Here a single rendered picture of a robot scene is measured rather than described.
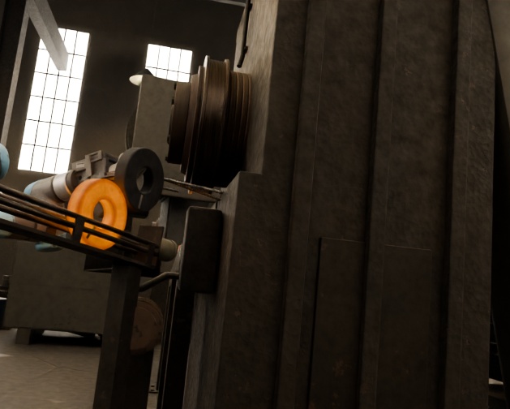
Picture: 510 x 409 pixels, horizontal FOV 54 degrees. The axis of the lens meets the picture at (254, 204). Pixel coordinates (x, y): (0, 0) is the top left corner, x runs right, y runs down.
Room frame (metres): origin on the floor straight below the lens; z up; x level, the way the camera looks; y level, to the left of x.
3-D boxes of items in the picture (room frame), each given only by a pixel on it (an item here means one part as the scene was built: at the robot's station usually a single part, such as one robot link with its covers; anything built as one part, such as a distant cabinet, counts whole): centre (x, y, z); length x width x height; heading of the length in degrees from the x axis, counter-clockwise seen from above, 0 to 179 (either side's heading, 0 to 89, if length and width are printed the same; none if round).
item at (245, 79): (1.68, 0.11, 1.11); 0.47 x 0.10 x 0.47; 10
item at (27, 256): (4.26, 1.34, 0.39); 1.03 x 0.83 x 0.79; 104
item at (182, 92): (1.65, 0.29, 1.11); 0.28 x 0.06 x 0.28; 10
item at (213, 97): (1.67, 0.19, 1.11); 0.47 x 0.06 x 0.47; 10
